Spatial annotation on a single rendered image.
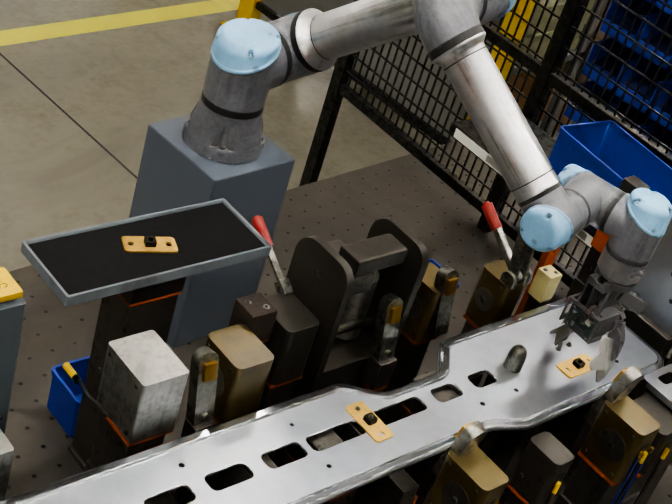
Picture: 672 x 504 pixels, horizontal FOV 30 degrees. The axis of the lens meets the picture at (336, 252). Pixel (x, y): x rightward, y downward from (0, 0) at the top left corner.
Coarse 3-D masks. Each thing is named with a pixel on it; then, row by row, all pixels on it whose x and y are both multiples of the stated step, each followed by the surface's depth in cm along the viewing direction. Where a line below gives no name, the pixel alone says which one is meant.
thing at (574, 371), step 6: (582, 354) 227; (570, 360) 224; (576, 360) 223; (582, 360) 224; (588, 360) 226; (558, 366) 222; (564, 366) 222; (570, 366) 223; (576, 366) 223; (582, 366) 223; (588, 366) 224; (564, 372) 221; (570, 372) 221; (576, 372) 222; (582, 372) 222; (570, 378) 220
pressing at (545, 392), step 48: (480, 336) 223; (528, 336) 227; (576, 336) 231; (336, 384) 202; (432, 384) 209; (528, 384) 216; (576, 384) 219; (240, 432) 188; (288, 432) 190; (432, 432) 199; (96, 480) 173; (144, 480) 175; (192, 480) 177; (288, 480) 182; (336, 480) 185
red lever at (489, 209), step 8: (488, 208) 232; (488, 216) 232; (496, 216) 232; (496, 224) 231; (496, 232) 231; (496, 240) 232; (504, 240) 231; (504, 248) 231; (504, 256) 231; (520, 272) 230
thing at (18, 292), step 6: (0, 270) 178; (6, 270) 178; (0, 276) 177; (6, 276) 177; (0, 282) 176; (6, 282) 176; (12, 282) 177; (0, 288) 175; (6, 288) 175; (12, 288) 176; (18, 288) 176; (0, 294) 174; (6, 294) 174; (12, 294) 175; (18, 294) 175; (0, 300) 174; (6, 300) 175
